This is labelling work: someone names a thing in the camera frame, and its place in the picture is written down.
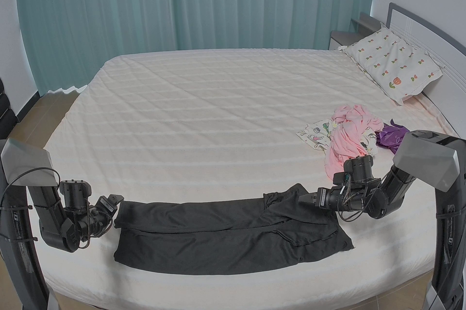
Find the white printed pillow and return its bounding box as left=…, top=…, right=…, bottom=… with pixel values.
left=342, top=26, right=444, bottom=106

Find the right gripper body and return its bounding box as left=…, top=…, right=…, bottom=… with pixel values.
left=315, top=187, right=341, bottom=211

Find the black polo shirt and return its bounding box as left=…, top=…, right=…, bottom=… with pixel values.
left=114, top=183, right=355, bottom=275

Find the black cable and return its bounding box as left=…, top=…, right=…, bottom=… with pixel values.
left=337, top=208, right=366, bottom=223
left=0, top=167, right=61, bottom=212

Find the black chest of drawers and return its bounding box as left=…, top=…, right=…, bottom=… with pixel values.
left=0, top=77, right=19, bottom=140

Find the white printed garment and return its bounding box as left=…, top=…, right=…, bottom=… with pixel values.
left=296, top=119, right=379, bottom=156

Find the bed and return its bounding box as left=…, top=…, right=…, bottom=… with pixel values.
left=34, top=3, right=466, bottom=307

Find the purple garment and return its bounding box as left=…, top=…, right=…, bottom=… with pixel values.
left=375, top=118, right=410, bottom=156

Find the grey bedside table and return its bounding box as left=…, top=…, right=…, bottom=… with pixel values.
left=329, top=13, right=383, bottom=51

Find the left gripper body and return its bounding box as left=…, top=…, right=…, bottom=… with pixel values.
left=96, top=195, right=119, bottom=217

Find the pink garment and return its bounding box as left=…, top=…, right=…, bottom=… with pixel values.
left=324, top=104, right=384, bottom=180

